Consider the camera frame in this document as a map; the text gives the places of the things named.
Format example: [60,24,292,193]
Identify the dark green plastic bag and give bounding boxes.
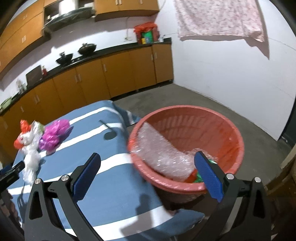
[194,159,217,183]

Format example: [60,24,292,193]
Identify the clear bubble wrap sheet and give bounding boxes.
[132,122,218,182]

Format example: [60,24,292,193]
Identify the orange upper kitchen cabinets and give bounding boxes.
[1,1,160,76]

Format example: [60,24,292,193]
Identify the orange kitchen cabinets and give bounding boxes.
[1,42,174,163]
[1,1,160,76]

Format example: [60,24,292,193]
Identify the orange lower kitchen cabinets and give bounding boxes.
[1,42,174,163]

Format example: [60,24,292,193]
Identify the wooden stool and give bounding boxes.
[263,171,296,241]

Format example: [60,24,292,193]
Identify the white crumpled plastic bag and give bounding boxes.
[20,121,44,186]

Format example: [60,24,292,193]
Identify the blue white striped tablecloth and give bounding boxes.
[6,99,205,241]

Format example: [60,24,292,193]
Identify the red crumpled plastic bag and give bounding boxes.
[14,120,31,150]

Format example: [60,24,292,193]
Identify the purple crumpled plastic bag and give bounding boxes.
[39,119,70,152]

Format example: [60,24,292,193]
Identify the red plastic basket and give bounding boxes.
[127,105,245,195]

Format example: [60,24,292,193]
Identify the dark cutting board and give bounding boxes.
[26,65,43,87]

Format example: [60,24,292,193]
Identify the red bottle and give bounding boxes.
[42,66,48,77]

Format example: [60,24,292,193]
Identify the black wok pan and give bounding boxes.
[56,52,73,65]

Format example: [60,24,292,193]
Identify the black wok with lid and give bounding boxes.
[78,43,96,56]

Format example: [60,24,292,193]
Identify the red bag of groceries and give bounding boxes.
[133,22,159,45]

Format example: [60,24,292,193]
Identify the range hood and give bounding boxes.
[43,0,95,33]

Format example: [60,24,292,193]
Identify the pink floral hanging cloth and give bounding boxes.
[174,1,265,43]

